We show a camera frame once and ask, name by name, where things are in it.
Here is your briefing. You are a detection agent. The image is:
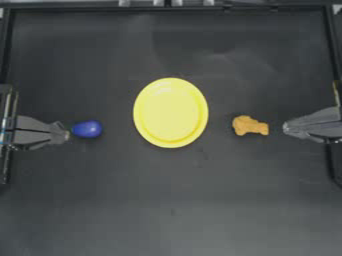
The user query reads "purple toy eggplant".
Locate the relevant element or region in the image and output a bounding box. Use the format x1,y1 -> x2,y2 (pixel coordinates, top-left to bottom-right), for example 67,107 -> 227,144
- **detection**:
71,119 -> 104,139

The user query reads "yellow plate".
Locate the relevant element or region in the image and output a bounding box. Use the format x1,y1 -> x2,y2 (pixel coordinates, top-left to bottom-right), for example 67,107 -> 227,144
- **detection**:
132,77 -> 210,149

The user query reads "toy fried chicken nugget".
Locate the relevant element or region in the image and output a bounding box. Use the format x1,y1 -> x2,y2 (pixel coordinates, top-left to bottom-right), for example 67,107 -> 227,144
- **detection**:
231,115 -> 271,137

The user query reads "black metal frame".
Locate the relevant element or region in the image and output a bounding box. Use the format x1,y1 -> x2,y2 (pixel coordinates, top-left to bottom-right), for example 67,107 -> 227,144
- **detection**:
0,0 -> 342,86

